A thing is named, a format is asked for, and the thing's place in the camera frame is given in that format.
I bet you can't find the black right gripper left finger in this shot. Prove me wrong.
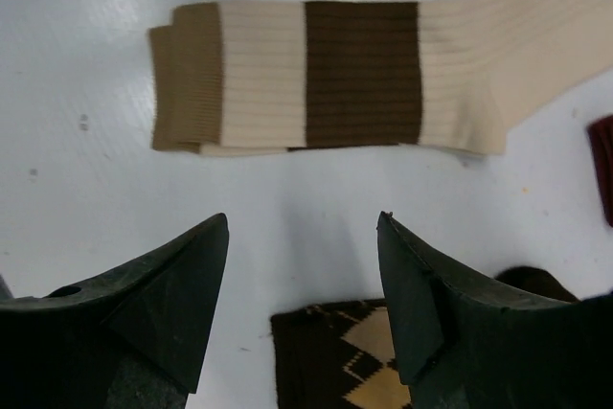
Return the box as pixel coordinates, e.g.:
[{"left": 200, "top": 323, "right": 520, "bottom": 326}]
[{"left": 1, "top": 214, "right": 229, "bottom": 408}]

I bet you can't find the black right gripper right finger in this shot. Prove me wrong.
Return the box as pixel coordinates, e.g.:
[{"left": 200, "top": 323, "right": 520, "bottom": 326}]
[{"left": 377, "top": 213, "right": 612, "bottom": 408}]

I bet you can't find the cream brown striped sock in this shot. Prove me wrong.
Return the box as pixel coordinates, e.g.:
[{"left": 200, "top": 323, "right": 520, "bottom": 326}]
[{"left": 148, "top": 0, "right": 612, "bottom": 156}]

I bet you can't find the brown argyle sock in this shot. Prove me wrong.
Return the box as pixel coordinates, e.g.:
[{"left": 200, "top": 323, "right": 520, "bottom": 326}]
[{"left": 270, "top": 299, "right": 421, "bottom": 408}]

